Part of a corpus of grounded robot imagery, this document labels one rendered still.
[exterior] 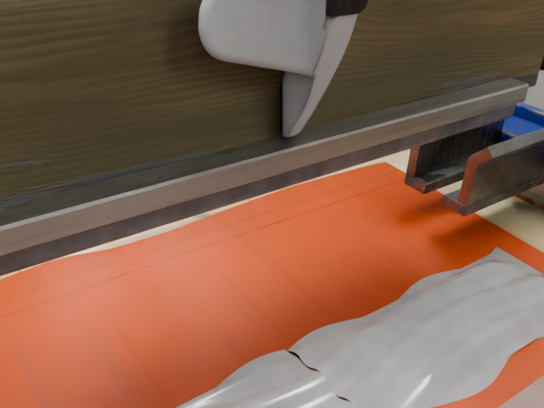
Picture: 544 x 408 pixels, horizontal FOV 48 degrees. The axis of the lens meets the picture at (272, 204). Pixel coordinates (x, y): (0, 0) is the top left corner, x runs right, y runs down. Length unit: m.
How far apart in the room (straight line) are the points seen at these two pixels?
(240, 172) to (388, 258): 0.19
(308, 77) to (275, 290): 0.17
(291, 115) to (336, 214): 0.21
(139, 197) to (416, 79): 0.15
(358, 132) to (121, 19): 0.11
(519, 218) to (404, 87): 0.21
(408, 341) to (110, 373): 0.15
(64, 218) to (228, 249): 0.20
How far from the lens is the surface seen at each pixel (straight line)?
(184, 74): 0.22
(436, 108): 0.30
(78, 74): 0.20
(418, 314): 0.35
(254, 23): 0.21
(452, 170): 0.46
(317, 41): 0.22
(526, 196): 0.50
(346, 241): 0.41
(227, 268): 0.37
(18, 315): 0.36
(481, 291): 0.38
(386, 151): 0.32
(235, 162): 0.23
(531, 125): 0.53
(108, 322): 0.34
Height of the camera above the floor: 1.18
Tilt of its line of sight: 30 degrees down
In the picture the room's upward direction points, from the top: 4 degrees clockwise
